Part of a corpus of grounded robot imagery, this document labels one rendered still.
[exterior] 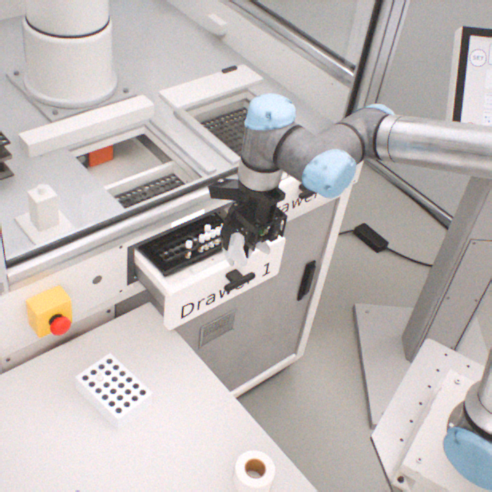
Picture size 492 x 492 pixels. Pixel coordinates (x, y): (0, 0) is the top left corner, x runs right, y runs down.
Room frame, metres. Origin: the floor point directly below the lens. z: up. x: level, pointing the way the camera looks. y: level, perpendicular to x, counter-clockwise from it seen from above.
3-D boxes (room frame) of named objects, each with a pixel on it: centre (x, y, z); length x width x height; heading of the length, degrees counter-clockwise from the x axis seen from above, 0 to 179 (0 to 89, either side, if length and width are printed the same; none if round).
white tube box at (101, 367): (0.77, 0.18, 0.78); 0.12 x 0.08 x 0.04; 53
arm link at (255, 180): (0.98, -0.02, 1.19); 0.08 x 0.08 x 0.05
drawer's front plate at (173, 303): (1.00, 0.01, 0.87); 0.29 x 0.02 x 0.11; 135
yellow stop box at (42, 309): (0.85, 0.32, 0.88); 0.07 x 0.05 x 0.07; 135
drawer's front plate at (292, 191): (1.32, -0.12, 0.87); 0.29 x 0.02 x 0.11; 135
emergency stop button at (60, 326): (0.83, 0.30, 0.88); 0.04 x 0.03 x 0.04; 135
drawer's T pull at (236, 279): (0.98, -0.01, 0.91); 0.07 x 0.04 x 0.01; 135
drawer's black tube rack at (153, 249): (1.15, 0.15, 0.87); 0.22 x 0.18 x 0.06; 45
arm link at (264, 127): (0.97, -0.02, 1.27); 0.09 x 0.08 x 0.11; 52
